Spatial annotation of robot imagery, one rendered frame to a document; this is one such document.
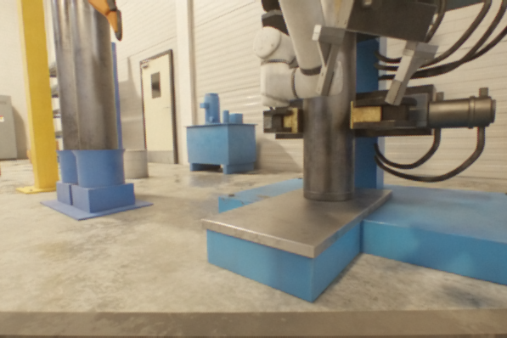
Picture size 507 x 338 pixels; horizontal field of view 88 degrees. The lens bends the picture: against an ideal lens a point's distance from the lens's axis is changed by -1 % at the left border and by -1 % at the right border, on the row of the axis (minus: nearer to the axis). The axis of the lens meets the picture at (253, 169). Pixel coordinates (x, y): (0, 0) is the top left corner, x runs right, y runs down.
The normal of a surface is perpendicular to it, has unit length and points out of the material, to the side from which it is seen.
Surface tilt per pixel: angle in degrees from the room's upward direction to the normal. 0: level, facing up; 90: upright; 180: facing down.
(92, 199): 90
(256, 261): 90
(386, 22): 114
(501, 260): 90
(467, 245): 90
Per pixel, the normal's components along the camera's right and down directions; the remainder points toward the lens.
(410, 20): 0.09, 0.49
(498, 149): -0.62, 0.09
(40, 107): 0.78, 0.04
